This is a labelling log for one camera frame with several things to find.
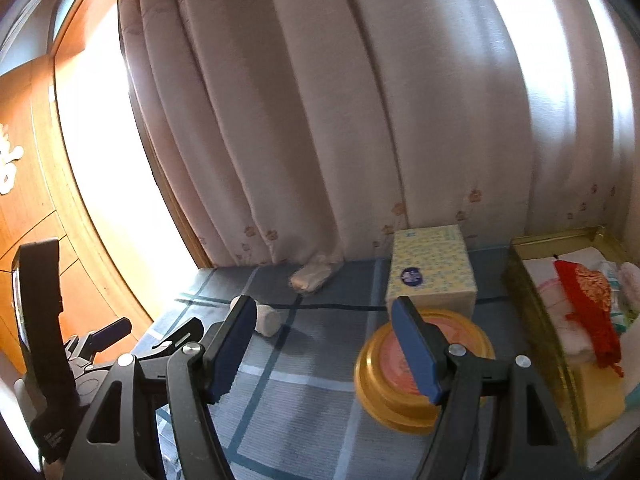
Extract white towel pink stripes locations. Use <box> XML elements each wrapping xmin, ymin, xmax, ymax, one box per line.
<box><xmin>537</xmin><ymin>275</ymin><xmax>601</xmax><ymax>366</ymax></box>

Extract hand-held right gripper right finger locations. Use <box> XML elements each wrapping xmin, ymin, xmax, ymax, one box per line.
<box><xmin>391</xmin><ymin>296</ymin><xmax>573</xmax><ymax>480</ymax></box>

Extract teal cloth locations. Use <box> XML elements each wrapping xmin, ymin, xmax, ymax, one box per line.
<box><xmin>597</xmin><ymin>260</ymin><xmax>623</xmax><ymax>286</ymax></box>

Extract clear plastic wrapped bundle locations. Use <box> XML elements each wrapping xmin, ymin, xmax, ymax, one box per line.
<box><xmin>290</xmin><ymin>254</ymin><xmax>345</xmax><ymax>294</ymax></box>

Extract wooden wardrobe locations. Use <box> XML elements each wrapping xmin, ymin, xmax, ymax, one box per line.
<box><xmin>0</xmin><ymin>0</ymin><xmax>213</xmax><ymax>376</ymax></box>

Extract white wall ornament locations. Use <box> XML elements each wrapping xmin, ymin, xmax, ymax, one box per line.
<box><xmin>0</xmin><ymin>124</ymin><xmax>25</xmax><ymax>196</ymax></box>

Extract yellow sponge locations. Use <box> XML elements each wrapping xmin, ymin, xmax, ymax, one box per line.
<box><xmin>575</xmin><ymin>360</ymin><xmax>628</xmax><ymax>436</ymax></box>

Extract blue plaid bed sheet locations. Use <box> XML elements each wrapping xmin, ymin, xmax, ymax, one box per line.
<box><xmin>135</xmin><ymin>242</ymin><xmax>586</xmax><ymax>480</ymax></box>

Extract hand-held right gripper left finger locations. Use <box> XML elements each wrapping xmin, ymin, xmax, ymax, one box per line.
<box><xmin>67</xmin><ymin>294</ymin><xmax>258</xmax><ymax>480</ymax></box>

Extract white rolled sock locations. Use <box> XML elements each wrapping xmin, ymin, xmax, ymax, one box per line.
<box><xmin>230</xmin><ymin>297</ymin><xmax>284</xmax><ymax>337</ymax></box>

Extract yellow tissue box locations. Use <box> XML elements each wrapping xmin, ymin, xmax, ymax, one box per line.
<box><xmin>385</xmin><ymin>225</ymin><xmax>478</xmax><ymax>318</ymax></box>

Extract round gold tin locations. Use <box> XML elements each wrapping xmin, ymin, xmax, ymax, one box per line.
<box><xmin>354</xmin><ymin>308</ymin><xmax>496</xmax><ymax>436</ymax></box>

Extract pale pink curtain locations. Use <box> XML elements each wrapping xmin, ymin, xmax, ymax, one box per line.
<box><xmin>117</xmin><ymin>0</ymin><xmax>640</xmax><ymax>268</ymax></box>

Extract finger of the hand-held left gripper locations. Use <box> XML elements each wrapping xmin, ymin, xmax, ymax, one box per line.
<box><xmin>87</xmin><ymin>317</ymin><xmax>132</xmax><ymax>357</ymax></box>

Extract pink round puff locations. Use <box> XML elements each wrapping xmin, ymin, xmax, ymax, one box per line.
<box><xmin>617</xmin><ymin>262</ymin><xmax>640</xmax><ymax>311</ymax></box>

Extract red embroidered cloth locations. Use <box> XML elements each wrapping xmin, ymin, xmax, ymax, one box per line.
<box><xmin>552</xmin><ymin>259</ymin><xmax>626</xmax><ymax>378</ymax></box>

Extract gold tray white lining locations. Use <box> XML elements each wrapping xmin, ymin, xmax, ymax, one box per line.
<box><xmin>501</xmin><ymin>226</ymin><xmax>640</xmax><ymax>471</ymax></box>

